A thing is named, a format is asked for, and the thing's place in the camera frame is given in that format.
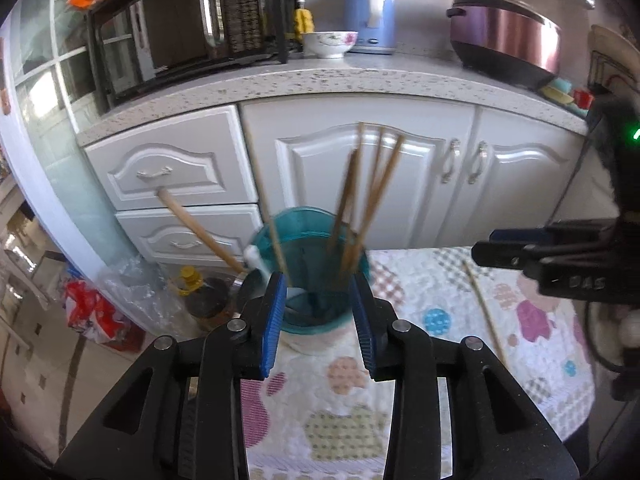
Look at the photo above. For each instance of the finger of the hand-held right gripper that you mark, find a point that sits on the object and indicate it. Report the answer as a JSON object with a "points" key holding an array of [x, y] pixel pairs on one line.
{"points": [[520, 235], [505, 255]]}

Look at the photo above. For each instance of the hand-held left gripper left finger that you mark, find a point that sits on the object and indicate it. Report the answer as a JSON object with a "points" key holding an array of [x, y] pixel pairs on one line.
{"points": [[272, 320]]}

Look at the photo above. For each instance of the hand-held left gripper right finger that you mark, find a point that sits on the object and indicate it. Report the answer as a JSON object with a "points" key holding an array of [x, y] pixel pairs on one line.
{"points": [[362, 320]]}

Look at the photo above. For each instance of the teal floral cup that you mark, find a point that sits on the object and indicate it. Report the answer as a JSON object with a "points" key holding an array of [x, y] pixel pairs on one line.
{"points": [[320, 317]]}

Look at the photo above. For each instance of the white ceramic spoon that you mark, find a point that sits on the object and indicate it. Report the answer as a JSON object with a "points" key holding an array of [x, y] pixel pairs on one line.
{"points": [[255, 260]]}

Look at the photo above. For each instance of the light bamboo chopstick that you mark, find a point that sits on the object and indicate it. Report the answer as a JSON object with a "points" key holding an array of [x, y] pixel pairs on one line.
{"points": [[265, 205]]}

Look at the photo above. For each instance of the dark brown chopstick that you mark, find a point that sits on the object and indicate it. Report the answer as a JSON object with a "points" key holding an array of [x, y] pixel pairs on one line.
{"points": [[352, 170]]}

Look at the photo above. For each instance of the person's right hand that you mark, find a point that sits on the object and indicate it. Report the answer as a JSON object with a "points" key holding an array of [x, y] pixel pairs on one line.
{"points": [[629, 330]]}

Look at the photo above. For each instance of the white cabinet door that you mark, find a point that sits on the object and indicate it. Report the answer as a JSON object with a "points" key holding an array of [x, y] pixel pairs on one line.
{"points": [[310, 185], [525, 200]]}

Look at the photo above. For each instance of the cooking oil bottle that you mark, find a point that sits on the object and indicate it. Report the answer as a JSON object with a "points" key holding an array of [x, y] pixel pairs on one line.
{"points": [[205, 305]]}

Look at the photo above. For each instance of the quilted patterned table cover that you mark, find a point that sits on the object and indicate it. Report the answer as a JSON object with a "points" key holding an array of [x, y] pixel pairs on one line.
{"points": [[440, 285]]}

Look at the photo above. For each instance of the clear plastic bag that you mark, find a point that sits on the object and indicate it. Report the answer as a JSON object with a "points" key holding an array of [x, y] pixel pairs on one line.
{"points": [[135, 285]]}

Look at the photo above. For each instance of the teal and yellow sponges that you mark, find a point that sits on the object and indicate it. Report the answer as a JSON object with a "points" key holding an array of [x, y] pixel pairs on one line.
{"points": [[556, 90]]}

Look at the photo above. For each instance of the red small container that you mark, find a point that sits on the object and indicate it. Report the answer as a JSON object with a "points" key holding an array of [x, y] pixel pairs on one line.
{"points": [[582, 99]]}

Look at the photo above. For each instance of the small white cabinet drawer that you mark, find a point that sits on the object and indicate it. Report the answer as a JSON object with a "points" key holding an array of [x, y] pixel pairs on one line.
{"points": [[150, 232]]}

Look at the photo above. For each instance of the red plastic bag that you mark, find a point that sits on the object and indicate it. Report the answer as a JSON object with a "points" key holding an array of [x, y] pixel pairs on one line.
{"points": [[95, 315]]}

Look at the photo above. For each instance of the purple rice cooker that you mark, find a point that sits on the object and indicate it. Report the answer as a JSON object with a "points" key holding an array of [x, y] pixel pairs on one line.
{"points": [[505, 40]]}

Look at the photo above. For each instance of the blue electric kettle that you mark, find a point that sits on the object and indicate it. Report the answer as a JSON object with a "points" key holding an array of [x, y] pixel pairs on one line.
{"points": [[370, 15]]}

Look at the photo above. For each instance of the white floral bowl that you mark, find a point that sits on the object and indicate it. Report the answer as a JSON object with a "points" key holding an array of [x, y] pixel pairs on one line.
{"points": [[330, 44]]}

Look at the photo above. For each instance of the yellow dish brush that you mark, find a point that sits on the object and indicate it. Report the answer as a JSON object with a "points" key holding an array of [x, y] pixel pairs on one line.
{"points": [[302, 20]]}

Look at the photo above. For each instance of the black microwave oven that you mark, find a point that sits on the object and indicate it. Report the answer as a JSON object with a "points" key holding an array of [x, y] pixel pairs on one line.
{"points": [[190, 30]]}

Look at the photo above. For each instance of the glass panel door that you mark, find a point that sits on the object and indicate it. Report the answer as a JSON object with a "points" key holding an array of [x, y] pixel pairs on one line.
{"points": [[35, 85]]}

